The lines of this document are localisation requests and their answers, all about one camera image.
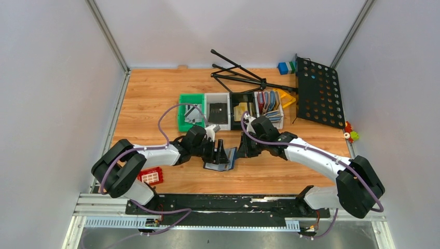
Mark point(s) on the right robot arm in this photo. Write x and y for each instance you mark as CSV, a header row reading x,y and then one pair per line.
x,y
358,188

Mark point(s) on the black cards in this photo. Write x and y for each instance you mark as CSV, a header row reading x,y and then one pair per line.
x,y
218,113

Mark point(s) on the green bin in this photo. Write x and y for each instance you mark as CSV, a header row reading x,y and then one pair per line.
x,y
190,99

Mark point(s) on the gold cards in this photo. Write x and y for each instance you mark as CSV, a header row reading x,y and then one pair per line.
x,y
241,108

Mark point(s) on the silver cards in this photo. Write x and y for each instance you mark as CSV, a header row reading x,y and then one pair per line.
x,y
192,115

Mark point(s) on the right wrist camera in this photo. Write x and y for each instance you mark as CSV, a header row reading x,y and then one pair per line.
x,y
248,124

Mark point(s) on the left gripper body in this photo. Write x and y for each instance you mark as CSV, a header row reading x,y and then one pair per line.
x,y
213,149

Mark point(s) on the blue green white blocks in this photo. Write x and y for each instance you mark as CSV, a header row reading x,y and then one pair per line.
x,y
285,68

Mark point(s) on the blue card holder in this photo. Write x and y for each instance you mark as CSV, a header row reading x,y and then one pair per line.
x,y
231,155

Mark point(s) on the red toy block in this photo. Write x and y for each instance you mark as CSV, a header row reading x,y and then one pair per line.
x,y
152,176

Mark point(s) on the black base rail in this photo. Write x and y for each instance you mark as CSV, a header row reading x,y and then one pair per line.
x,y
234,210

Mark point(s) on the black perforated stand plate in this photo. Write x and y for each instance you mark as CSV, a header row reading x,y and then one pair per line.
x,y
318,96

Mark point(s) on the white bin with card holders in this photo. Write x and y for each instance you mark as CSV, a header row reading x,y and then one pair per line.
x,y
269,105

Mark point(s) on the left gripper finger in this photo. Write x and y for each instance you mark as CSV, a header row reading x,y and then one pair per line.
x,y
220,157
220,150

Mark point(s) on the black music stand tripod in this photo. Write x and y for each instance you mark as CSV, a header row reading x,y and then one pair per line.
x,y
240,74

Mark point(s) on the colourful small toy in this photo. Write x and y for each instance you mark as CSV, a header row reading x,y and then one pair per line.
x,y
349,134

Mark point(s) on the white bin with black cards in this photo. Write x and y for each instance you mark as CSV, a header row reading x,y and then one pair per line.
x,y
217,98

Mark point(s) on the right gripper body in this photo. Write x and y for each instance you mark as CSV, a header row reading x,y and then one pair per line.
x,y
250,147

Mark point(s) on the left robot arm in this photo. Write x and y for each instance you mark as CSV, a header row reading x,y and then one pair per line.
x,y
118,169

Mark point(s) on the yellow triangle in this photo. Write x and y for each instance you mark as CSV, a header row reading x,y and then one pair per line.
x,y
283,99

